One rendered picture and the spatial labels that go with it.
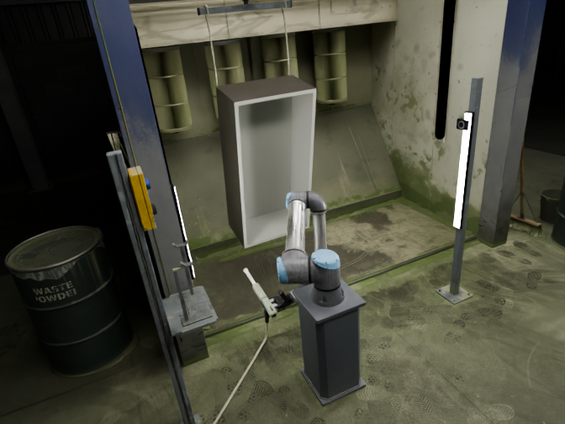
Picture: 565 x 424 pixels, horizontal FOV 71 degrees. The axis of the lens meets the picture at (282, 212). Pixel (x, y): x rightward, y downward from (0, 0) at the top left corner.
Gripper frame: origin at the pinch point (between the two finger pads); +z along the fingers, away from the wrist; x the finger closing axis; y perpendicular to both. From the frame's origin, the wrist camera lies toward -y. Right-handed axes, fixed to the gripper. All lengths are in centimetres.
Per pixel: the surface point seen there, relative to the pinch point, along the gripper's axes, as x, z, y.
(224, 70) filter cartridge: 183, -51, -104
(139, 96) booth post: 42, 48, -141
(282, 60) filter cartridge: 175, -108, -108
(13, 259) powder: 80, 138, -37
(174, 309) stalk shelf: -21, 62, -53
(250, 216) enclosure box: 94, -33, -4
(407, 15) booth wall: 154, -235, -141
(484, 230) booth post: -2, -228, 16
